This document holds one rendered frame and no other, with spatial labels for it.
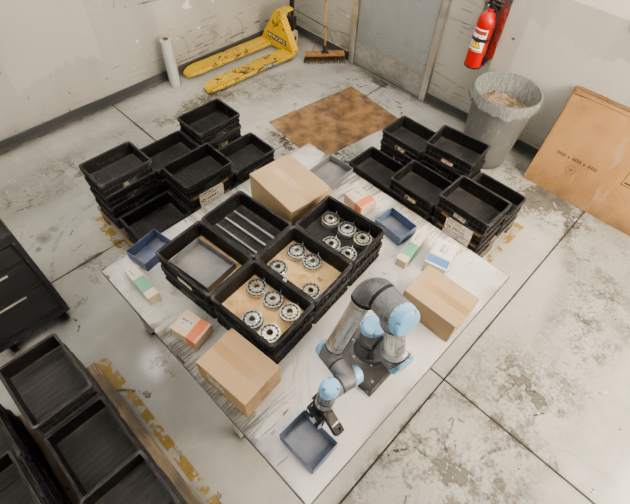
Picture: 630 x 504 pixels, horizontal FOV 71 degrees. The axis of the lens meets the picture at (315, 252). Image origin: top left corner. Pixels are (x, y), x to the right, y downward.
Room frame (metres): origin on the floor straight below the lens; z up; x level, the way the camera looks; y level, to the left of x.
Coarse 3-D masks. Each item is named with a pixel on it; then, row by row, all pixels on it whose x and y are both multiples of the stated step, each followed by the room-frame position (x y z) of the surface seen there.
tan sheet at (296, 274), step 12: (288, 264) 1.37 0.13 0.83; (300, 264) 1.37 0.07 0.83; (324, 264) 1.38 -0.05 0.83; (288, 276) 1.29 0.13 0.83; (300, 276) 1.30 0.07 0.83; (312, 276) 1.30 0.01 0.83; (324, 276) 1.31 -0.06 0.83; (336, 276) 1.31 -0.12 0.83; (300, 288) 1.22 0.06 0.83; (324, 288) 1.23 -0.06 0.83
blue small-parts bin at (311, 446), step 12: (300, 420) 0.62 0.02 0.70; (288, 432) 0.56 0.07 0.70; (300, 432) 0.56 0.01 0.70; (312, 432) 0.57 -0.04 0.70; (324, 432) 0.56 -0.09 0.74; (288, 444) 0.50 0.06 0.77; (300, 444) 0.52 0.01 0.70; (312, 444) 0.52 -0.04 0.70; (324, 444) 0.52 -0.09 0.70; (336, 444) 0.51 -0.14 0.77; (300, 456) 0.45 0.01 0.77; (312, 456) 0.47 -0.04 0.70; (324, 456) 0.47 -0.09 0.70; (312, 468) 0.42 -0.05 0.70
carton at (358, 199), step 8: (352, 192) 1.99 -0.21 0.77; (360, 192) 1.99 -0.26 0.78; (344, 200) 1.97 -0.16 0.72; (352, 200) 1.92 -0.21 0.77; (360, 200) 1.92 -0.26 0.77; (368, 200) 1.93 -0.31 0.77; (376, 200) 1.93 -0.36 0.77; (352, 208) 1.91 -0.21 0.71; (360, 208) 1.86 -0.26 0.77; (368, 208) 1.89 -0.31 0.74
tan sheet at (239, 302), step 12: (252, 276) 1.28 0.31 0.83; (240, 288) 1.20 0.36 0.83; (228, 300) 1.13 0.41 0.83; (240, 300) 1.13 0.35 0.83; (252, 300) 1.14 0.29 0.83; (288, 300) 1.15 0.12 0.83; (240, 312) 1.07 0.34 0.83; (264, 312) 1.07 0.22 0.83; (276, 312) 1.08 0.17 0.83; (276, 324) 1.01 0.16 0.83; (288, 324) 1.02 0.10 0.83
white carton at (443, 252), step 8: (440, 240) 1.63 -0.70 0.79; (440, 248) 1.57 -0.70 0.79; (448, 248) 1.58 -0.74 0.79; (456, 248) 1.58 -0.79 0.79; (432, 256) 1.51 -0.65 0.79; (440, 256) 1.52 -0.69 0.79; (448, 256) 1.52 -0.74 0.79; (424, 264) 1.48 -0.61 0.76; (432, 264) 1.46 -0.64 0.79; (440, 264) 1.46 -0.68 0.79; (448, 264) 1.46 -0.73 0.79
